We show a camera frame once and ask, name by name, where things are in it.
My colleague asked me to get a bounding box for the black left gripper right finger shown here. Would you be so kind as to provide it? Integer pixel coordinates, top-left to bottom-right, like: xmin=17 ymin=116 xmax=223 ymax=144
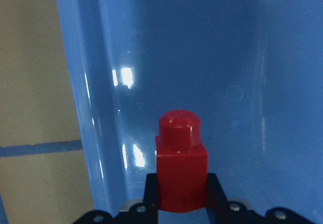
xmin=205 ymin=173 xmax=228 ymax=223

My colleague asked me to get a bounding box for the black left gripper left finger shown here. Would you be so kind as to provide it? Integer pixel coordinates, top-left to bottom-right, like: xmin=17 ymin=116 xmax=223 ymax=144
xmin=143 ymin=173 xmax=159 ymax=223

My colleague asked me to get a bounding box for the red block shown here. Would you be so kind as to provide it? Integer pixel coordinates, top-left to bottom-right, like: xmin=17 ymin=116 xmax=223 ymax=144
xmin=155 ymin=110 xmax=208 ymax=213

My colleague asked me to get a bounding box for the blue plastic tray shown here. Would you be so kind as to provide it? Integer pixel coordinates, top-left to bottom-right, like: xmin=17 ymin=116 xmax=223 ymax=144
xmin=56 ymin=0 xmax=322 ymax=223

